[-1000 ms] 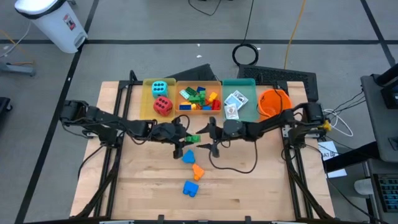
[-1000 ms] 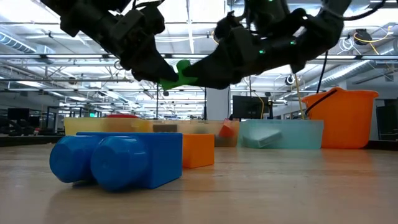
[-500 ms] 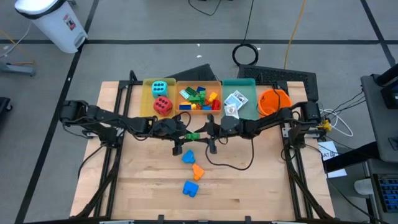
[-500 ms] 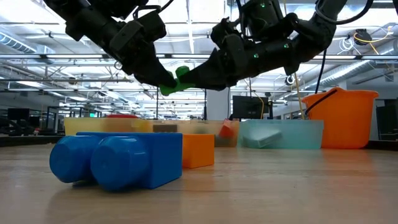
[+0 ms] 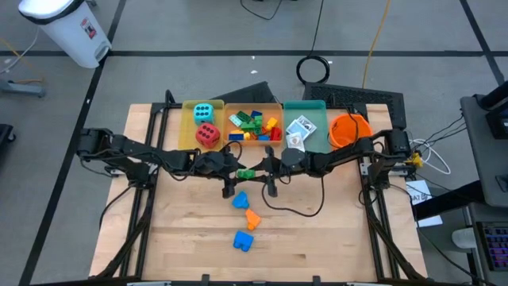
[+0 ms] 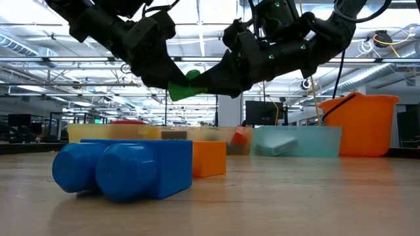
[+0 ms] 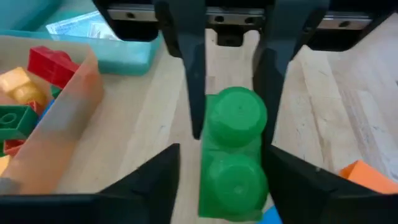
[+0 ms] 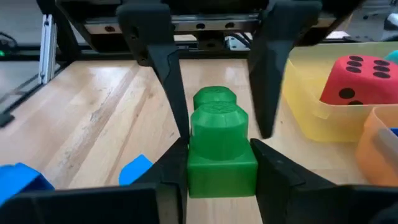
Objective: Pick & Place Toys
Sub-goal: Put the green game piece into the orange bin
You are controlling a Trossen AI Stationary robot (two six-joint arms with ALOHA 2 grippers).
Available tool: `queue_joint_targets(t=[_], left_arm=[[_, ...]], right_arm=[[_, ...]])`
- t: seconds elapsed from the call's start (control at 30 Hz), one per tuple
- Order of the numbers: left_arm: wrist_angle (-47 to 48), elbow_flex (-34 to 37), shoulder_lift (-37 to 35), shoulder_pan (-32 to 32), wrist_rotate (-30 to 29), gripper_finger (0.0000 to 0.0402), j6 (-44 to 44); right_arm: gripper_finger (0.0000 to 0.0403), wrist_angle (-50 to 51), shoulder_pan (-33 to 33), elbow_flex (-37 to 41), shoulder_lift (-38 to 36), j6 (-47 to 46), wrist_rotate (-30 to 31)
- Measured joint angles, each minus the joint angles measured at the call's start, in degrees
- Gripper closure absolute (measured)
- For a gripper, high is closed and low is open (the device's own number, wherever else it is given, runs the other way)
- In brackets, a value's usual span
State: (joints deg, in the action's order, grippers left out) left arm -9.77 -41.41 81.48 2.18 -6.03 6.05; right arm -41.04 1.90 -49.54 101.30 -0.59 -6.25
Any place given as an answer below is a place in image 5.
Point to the small blue toy brick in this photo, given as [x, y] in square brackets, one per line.
[264, 138]

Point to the red-orange narrow brick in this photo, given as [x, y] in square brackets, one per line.
[254, 136]

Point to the computer keyboard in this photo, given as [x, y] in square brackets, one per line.
[494, 246]

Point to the large blue arched brick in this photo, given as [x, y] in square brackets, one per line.
[243, 241]

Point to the small yellow toy brick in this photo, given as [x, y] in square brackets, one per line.
[247, 136]

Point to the bright green toy brick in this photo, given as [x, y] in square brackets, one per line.
[258, 120]
[248, 126]

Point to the green two-stud brick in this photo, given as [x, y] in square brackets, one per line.
[246, 173]

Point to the black frame bracket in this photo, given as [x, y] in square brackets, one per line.
[316, 280]
[205, 280]

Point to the black aluminium frame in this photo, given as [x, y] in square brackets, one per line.
[142, 238]
[383, 238]

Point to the red toy brick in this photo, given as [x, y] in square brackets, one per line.
[275, 134]

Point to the yellow chunky toy brick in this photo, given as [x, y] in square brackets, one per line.
[272, 123]

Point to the white step trash bin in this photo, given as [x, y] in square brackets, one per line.
[71, 35]

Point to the blue two-stud brick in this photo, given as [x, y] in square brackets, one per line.
[256, 114]

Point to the dark grey keyboard desk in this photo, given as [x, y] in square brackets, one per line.
[500, 214]

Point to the black monitor stand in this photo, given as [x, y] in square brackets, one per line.
[498, 115]

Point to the blank white paper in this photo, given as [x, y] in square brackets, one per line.
[430, 221]

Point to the dark green studded brick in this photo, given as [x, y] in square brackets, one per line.
[259, 130]

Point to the grey rounded armrest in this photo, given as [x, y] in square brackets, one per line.
[462, 238]

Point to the white paper with code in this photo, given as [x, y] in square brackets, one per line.
[418, 190]

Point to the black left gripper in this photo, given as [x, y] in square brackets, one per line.
[214, 163]

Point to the orange plastic bucket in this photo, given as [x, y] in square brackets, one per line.
[349, 131]

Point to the grey metal stand foot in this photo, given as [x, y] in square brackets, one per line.
[24, 88]

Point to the blue bordered trading card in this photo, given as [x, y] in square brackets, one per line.
[294, 128]

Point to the blue long brick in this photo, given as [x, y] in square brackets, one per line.
[236, 137]

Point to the grey picture trading card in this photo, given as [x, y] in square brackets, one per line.
[309, 125]

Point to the red foam die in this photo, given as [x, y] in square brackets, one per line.
[208, 135]

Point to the orange translucent plastic tray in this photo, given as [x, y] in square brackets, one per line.
[274, 109]

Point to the yellow translucent plastic tray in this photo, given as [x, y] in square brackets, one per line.
[187, 127]

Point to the teal translucent plastic tray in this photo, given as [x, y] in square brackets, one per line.
[317, 135]

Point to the orange toy brick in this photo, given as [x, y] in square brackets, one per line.
[252, 219]

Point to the black flat panel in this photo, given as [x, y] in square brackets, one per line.
[250, 95]

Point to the cyan foam die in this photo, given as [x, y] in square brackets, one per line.
[204, 114]

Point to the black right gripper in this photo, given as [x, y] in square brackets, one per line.
[295, 163]

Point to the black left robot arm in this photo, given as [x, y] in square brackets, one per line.
[139, 153]

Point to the black caster base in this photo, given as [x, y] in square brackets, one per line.
[6, 137]

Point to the black desk leg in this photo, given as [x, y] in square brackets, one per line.
[444, 200]

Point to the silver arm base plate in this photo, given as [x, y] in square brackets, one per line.
[112, 171]
[367, 170]

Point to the trading card with portrait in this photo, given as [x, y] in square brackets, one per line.
[295, 141]

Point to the pale green translucent brick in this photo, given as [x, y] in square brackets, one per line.
[235, 120]

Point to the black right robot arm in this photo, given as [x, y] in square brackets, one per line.
[349, 153]

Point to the blue rounded toy brick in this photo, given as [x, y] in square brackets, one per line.
[241, 200]

